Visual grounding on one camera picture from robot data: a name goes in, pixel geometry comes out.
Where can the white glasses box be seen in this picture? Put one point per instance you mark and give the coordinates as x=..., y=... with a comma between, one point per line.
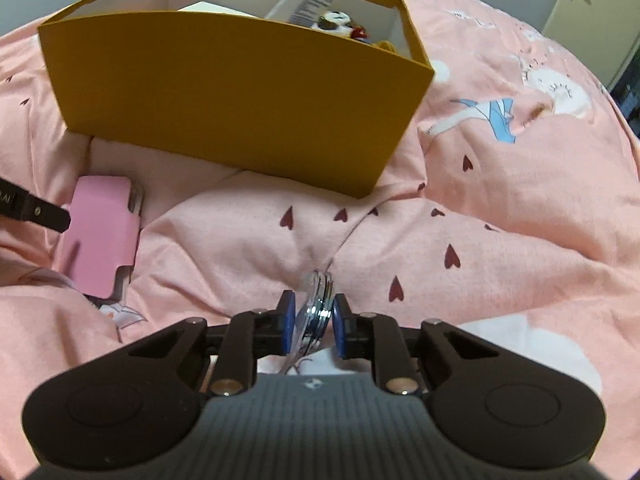
x=214, y=8

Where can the pink patterned bed quilt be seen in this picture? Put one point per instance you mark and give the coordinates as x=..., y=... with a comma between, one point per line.
x=510, y=208

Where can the round metal mirror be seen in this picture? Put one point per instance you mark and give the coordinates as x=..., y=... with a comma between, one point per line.
x=312, y=319

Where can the brown white plush dog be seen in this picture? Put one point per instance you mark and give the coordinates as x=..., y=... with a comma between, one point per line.
x=340, y=24

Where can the cream door with handle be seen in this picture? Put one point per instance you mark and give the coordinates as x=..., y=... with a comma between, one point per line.
x=602, y=34

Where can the pink phone case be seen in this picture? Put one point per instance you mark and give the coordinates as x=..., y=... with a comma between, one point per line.
x=97, y=251

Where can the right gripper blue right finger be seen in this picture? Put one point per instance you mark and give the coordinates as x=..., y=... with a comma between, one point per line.
x=378, y=339

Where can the orange cardboard storage box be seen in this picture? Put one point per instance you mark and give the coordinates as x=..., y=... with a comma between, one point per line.
x=248, y=93

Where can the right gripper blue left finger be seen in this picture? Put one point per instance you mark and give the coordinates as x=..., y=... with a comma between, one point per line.
x=247, y=338

